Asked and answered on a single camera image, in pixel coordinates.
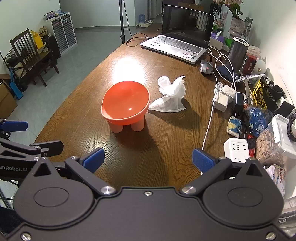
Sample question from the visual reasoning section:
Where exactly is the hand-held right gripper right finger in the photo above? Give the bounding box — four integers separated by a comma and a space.
180, 148, 271, 195

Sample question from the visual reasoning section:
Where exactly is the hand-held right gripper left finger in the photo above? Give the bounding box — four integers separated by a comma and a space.
28, 147, 117, 197

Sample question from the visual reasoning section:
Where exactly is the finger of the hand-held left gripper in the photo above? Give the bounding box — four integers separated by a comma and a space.
0, 120, 28, 139
0, 137, 64, 163

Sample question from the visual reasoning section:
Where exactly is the orange footed bowl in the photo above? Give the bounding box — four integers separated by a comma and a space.
101, 81, 150, 133

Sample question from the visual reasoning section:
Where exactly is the white tissue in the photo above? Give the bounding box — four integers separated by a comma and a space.
148, 75, 187, 113

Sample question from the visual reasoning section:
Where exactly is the cardboard box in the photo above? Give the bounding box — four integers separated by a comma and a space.
0, 74, 18, 120

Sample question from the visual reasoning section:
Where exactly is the white power strip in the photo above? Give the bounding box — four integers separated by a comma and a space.
223, 138, 250, 164

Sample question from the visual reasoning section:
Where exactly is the blue dustpan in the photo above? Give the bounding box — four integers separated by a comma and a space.
9, 67, 24, 100

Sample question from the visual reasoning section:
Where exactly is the blue yellow tissue packet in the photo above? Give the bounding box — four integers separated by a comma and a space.
227, 116, 242, 136

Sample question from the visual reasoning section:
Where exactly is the white power adapter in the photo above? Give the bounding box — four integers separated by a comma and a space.
212, 93, 230, 112
221, 85, 236, 103

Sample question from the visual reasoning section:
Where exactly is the black power adapter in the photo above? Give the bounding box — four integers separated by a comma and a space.
232, 93, 247, 117

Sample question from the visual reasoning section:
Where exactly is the dark wooden chair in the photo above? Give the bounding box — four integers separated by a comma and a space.
9, 28, 60, 88

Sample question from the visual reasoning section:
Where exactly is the blue plastic bag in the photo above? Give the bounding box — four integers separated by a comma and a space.
243, 107, 275, 138

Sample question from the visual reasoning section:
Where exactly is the clear container of wooden pieces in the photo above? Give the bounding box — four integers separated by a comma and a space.
255, 113, 296, 166

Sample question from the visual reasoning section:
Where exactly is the patterned tin box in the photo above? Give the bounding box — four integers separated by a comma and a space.
265, 164, 287, 198

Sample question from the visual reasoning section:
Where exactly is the yellow and black box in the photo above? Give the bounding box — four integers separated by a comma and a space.
251, 76, 272, 110

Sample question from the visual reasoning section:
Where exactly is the yellow bag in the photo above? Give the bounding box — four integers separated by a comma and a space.
31, 30, 46, 49

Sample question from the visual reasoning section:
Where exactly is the dark blue power bank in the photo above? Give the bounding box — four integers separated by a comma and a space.
216, 65, 236, 83

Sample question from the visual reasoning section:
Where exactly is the grey computer mouse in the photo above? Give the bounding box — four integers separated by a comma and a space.
200, 60, 214, 75

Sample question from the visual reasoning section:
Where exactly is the white desk stand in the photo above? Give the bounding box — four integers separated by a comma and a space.
235, 73, 265, 105

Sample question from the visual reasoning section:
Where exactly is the black wristwatch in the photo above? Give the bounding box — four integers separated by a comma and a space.
287, 112, 296, 142

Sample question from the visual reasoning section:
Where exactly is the small black box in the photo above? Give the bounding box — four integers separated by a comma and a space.
274, 101, 295, 117

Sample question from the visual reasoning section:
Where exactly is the black electronic device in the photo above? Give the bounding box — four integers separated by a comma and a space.
266, 79, 286, 100

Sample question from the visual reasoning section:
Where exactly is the red box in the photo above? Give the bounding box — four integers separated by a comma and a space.
245, 54, 258, 76

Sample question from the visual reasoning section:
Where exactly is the white drawer cabinet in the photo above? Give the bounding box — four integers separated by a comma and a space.
51, 11, 78, 55

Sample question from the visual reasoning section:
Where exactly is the white round figurine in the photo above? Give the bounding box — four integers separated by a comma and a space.
252, 58, 266, 75

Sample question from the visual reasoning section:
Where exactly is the black cylinder speaker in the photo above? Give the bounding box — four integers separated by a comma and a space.
228, 37, 249, 74

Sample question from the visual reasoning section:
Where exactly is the white tissue box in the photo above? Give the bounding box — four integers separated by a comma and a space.
209, 32, 226, 50

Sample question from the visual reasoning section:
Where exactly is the silver laptop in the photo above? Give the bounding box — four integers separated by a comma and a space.
140, 5, 215, 64

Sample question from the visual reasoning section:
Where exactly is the grey stone vase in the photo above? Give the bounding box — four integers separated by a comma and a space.
228, 17, 246, 38

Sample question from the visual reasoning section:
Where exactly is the silver foil bag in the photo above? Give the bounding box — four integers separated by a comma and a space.
242, 16, 254, 41

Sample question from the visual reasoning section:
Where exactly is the black light stand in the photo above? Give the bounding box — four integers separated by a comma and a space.
118, 0, 127, 44

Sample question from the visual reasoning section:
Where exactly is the pink flower bouquet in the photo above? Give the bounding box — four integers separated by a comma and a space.
213, 0, 245, 19

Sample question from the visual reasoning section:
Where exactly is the white charging cable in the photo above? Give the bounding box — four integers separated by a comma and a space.
202, 46, 237, 151

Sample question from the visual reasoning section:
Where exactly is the thin black cable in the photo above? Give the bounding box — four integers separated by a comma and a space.
126, 28, 162, 47

